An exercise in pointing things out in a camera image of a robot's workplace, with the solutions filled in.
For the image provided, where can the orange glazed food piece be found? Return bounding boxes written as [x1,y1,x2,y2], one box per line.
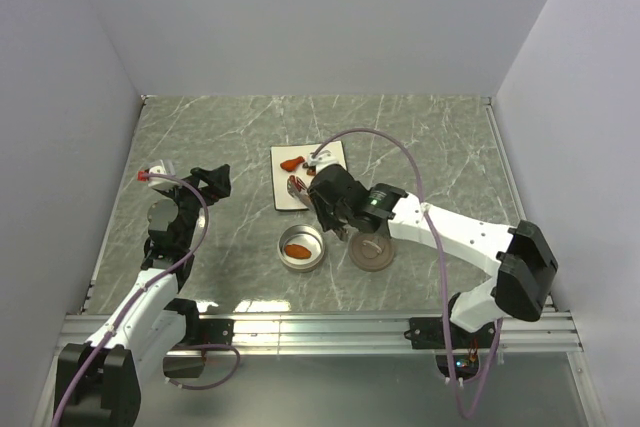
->
[284,244,312,260]

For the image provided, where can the white rectangular plate, black rim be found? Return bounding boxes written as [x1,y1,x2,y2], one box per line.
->
[270,144,319,212]

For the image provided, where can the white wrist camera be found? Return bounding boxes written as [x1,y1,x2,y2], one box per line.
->
[303,149,338,174]
[137,160,177,192]

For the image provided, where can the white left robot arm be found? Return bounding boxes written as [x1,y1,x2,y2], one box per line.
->
[51,161,231,426]

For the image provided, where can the round steel lunch box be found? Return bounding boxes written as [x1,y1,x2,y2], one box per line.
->
[277,224,326,273]

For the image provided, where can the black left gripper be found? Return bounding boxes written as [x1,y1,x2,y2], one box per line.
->
[160,164,230,249]

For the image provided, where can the orange fried chicken wing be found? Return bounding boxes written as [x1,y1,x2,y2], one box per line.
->
[280,156,306,172]

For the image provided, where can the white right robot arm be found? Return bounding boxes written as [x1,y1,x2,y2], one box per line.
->
[308,165,558,347]

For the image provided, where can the aluminium front rail frame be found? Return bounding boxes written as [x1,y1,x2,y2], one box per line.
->
[54,311,584,356]

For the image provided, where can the brown round lunch box lid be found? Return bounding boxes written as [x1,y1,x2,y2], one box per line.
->
[348,233,395,272]

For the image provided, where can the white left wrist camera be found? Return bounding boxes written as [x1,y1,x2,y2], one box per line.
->
[137,160,177,192]

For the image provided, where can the red chicken drumstick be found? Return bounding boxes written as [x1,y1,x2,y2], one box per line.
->
[287,175,307,193]

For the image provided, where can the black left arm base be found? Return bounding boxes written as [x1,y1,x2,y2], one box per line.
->
[163,299,235,383]

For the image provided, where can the steel serving tongs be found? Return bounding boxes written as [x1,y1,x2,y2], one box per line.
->
[287,189,314,211]

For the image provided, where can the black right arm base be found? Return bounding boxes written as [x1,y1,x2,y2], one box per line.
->
[404,317,501,386]

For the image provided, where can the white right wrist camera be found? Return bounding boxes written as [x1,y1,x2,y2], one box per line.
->
[303,149,338,174]

